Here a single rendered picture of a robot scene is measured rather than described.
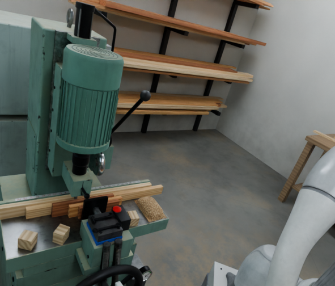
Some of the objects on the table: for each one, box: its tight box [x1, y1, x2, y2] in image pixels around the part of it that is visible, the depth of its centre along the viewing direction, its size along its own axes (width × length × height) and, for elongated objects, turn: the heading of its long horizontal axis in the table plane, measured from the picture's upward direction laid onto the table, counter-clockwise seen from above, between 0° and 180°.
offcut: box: [127, 211, 139, 226], centre depth 108 cm, size 4×4×4 cm
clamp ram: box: [81, 196, 108, 220], centre depth 102 cm, size 9×8×9 cm
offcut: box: [18, 230, 38, 251], centre depth 88 cm, size 4×4×4 cm
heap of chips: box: [134, 196, 167, 222], centre depth 118 cm, size 9×14×4 cm, turn 6°
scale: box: [15, 180, 141, 201], centre depth 111 cm, size 50×1×1 cm, turn 96°
